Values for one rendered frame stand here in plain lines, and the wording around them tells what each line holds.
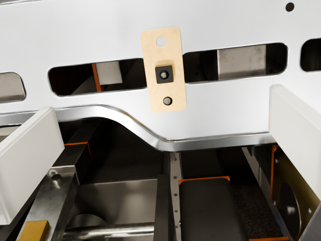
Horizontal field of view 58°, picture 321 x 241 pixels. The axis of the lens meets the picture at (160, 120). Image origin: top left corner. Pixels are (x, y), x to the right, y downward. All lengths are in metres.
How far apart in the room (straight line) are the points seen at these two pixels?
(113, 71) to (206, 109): 0.18
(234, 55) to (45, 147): 0.21
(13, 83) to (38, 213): 0.14
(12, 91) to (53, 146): 0.18
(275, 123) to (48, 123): 0.13
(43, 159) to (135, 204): 0.26
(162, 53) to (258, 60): 0.10
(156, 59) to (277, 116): 0.15
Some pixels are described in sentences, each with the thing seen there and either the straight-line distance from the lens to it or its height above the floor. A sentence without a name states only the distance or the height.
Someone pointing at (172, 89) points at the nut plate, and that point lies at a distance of 0.30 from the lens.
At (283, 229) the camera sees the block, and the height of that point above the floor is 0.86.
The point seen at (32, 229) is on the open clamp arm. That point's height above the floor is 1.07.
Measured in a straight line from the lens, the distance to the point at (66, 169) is 0.37.
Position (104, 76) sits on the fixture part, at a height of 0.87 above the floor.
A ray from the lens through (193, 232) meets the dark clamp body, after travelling 0.32.
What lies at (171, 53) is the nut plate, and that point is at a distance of 0.29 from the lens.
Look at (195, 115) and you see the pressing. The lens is 0.31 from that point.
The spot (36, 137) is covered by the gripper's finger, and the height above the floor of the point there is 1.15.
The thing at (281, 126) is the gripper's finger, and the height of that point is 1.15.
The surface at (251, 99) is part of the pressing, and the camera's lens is 0.32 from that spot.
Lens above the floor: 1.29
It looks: 67 degrees down
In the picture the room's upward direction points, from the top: 175 degrees counter-clockwise
